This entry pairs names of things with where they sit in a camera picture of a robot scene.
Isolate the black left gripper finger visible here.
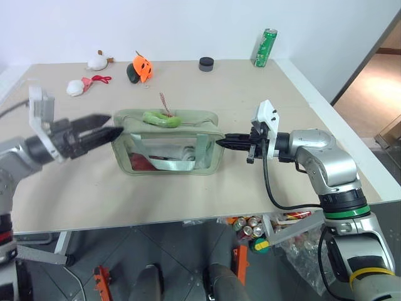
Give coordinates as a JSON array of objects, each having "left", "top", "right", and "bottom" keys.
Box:
[
  {"left": 72, "top": 113, "right": 113, "bottom": 133},
  {"left": 81, "top": 126, "right": 125, "bottom": 149}
]

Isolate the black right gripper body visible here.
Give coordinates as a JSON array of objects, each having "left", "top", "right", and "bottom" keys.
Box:
[{"left": 246, "top": 124, "right": 271, "bottom": 165}]

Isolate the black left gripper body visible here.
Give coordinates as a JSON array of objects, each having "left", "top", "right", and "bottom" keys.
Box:
[{"left": 46, "top": 118, "right": 89, "bottom": 161}]

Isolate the white plush with red ribbon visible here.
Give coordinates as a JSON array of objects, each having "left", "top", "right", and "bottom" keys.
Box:
[{"left": 66, "top": 75, "right": 112, "bottom": 97}]

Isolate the red item inside pouch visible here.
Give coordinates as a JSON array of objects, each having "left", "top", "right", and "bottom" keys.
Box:
[{"left": 129, "top": 152, "right": 158, "bottom": 172}]

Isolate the white item inside pouch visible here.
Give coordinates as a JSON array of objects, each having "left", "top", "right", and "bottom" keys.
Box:
[{"left": 180, "top": 145, "right": 211, "bottom": 167}]

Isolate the white plush duck toy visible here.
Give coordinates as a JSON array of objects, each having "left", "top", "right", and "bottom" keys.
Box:
[{"left": 85, "top": 50, "right": 115, "bottom": 71}]

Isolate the dark green plush toy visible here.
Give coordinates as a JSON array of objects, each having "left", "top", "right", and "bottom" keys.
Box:
[{"left": 126, "top": 63, "right": 142, "bottom": 84}]

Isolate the green clear-window zip pouch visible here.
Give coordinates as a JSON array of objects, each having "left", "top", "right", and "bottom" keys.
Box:
[{"left": 112, "top": 108, "right": 227, "bottom": 177}]

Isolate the orange plush toy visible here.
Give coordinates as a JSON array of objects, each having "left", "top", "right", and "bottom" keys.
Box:
[{"left": 132, "top": 50, "right": 154, "bottom": 83}]

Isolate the black and grey round jar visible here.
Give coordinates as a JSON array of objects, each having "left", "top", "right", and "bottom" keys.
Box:
[{"left": 198, "top": 56, "right": 216, "bottom": 73}]

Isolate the green drink can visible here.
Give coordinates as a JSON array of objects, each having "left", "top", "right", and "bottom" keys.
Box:
[{"left": 253, "top": 28, "right": 279, "bottom": 68}]

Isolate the green and yellow round object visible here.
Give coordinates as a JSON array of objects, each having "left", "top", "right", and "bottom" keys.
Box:
[{"left": 251, "top": 237, "right": 271, "bottom": 255}]

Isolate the white table leg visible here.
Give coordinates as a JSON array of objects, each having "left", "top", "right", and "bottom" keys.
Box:
[{"left": 54, "top": 231, "right": 73, "bottom": 255}]

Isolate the orange clamp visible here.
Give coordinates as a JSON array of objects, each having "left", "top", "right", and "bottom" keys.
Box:
[
  {"left": 93, "top": 265, "right": 113, "bottom": 301},
  {"left": 231, "top": 244, "right": 251, "bottom": 287}
]

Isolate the clear plastic bag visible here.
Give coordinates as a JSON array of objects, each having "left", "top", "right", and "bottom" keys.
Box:
[{"left": 269, "top": 211, "right": 331, "bottom": 296}]

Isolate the dark rounded shape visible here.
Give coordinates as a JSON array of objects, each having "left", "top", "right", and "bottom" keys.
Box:
[
  {"left": 202, "top": 262, "right": 249, "bottom": 301},
  {"left": 129, "top": 264, "right": 166, "bottom": 301}
]

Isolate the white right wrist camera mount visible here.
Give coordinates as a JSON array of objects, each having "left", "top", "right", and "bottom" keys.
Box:
[{"left": 250, "top": 100, "right": 281, "bottom": 157}]

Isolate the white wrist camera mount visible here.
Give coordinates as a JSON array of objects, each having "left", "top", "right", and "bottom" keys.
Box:
[
  {"left": 28, "top": 85, "right": 68, "bottom": 164},
  {"left": 250, "top": 100, "right": 281, "bottom": 157}
]

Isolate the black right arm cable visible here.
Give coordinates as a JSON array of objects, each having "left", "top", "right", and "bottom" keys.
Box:
[{"left": 261, "top": 145, "right": 345, "bottom": 301}]

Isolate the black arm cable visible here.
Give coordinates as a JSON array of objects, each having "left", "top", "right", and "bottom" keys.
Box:
[
  {"left": 261, "top": 145, "right": 345, "bottom": 301},
  {"left": 0, "top": 99, "right": 33, "bottom": 119}
]

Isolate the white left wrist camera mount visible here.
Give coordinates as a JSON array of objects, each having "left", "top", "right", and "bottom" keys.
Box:
[{"left": 28, "top": 85, "right": 68, "bottom": 164}]

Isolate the green plush keychain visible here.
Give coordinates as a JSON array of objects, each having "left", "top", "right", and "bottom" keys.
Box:
[{"left": 142, "top": 110, "right": 182, "bottom": 129}]

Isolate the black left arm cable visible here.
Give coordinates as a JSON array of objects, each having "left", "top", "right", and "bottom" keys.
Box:
[{"left": 0, "top": 99, "right": 33, "bottom": 119}]

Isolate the red braided keychain cord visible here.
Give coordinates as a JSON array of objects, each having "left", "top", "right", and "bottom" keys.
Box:
[{"left": 159, "top": 92, "right": 177, "bottom": 119}]

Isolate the grey metal table bracket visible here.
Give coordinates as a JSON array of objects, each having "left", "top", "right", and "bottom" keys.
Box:
[
  {"left": 262, "top": 209, "right": 325, "bottom": 247},
  {"left": 13, "top": 244, "right": 69, "bottom": 266}
]

